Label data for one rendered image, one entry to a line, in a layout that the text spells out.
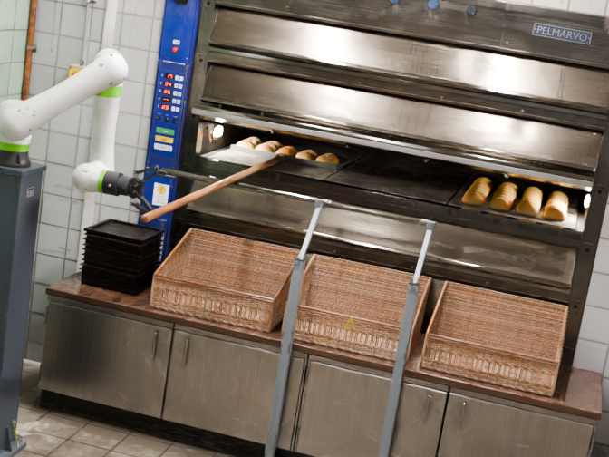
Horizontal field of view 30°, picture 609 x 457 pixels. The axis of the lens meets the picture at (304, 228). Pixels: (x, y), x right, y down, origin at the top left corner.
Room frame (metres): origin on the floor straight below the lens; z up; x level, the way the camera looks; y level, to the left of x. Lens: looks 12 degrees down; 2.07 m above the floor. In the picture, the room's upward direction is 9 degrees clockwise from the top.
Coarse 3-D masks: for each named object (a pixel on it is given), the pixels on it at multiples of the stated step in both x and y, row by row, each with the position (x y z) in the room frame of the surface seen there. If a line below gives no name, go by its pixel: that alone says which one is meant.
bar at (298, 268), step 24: (168, 168) 4.89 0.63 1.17; (264, 192) 4.78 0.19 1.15; (288, 192) 4.77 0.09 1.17; (384, 216) 4.67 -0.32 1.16; (408, 216) 4.66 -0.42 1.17; (408, 288) 4.41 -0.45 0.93; (288, 312) 4.51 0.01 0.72; (408, 312) 4.41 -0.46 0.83; (288, 336) 4.51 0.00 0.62; (408, 336) 4.40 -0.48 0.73; (288, 360) 4.52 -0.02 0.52; (384, 432) 4.41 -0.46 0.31; (264, 456) 4.51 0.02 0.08; (384, 456) 4.41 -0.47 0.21
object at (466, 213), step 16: (208, 160) 5.23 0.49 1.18; (224, 160) 5.27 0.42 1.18; (256, 176) 5.18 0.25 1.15; (272, 176) 5.16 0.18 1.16; (288, 176) 5.15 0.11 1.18; (336, 192) 5.10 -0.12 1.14; (352, 192) 5.08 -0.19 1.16; (368, 192) 5.07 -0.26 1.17; (384, 192) 5.09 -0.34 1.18; (416, 208) 5.02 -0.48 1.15; (432, 208) 5.00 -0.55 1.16; (448, 208) 4.99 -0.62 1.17; (464, 208) 5.02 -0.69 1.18; (496, 224) 4.94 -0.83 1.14; (512, 224) 4.93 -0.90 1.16; (528, 224) 4.91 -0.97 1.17; (544, 224) 4.92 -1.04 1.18; (576, 240) 4.87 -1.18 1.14
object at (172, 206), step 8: (272, 160) 5.33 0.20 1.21; (256, 168) 5.08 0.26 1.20; (264, 168) 5.20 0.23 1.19; (232, 176) 4.76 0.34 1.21; (240, 176) 4.84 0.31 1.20; (216, 184) 4.54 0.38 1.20; (224, 184) 4.62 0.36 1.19; (200, 192) 4.34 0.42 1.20; (208, 192) 4.43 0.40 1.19; (176, 200) 4.11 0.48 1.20; (184, 200) 4.16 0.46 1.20; (192, 200) 4.25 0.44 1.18; (160, 208) 3.95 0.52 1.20; (168, 208) 4.00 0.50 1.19; (176, 208) 4.07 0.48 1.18; (144, 216) 3.81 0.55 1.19; (152, 216) 3.85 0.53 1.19
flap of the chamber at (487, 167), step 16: (192, 112) 5.10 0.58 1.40; (208, 112) 5.09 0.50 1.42; (256, 128) 5.19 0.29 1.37; (272, 128) 5.02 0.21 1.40; (288, 128) 5.01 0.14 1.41; (352, 144) 5.01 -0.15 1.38; (368, 144) 4.93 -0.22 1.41; (384, 144) 4.91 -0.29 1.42; (432, 160) 5.00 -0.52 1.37; (448, 160) 4.85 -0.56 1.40; (464, 160) 4.84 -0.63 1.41; (512, 176) 4.95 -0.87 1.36; (528, 176) 4.78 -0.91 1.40; (544, 176) 4.76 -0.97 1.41; (560, 176) 4.75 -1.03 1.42
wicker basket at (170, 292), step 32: (192, 256) 5.16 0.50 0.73; (224, 256) 5.14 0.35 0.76; (256, 256) 5.11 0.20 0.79; (288, 256) 5.10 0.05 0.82; (160, 288) 4.73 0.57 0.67; (192, 288) 4.71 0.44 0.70; (224, 288) 4.68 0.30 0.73; (256, 288) 5.07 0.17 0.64; (288, 288) 4.92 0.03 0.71; (224, 320) 4.68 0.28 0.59; (256, 320) 4.65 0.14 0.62
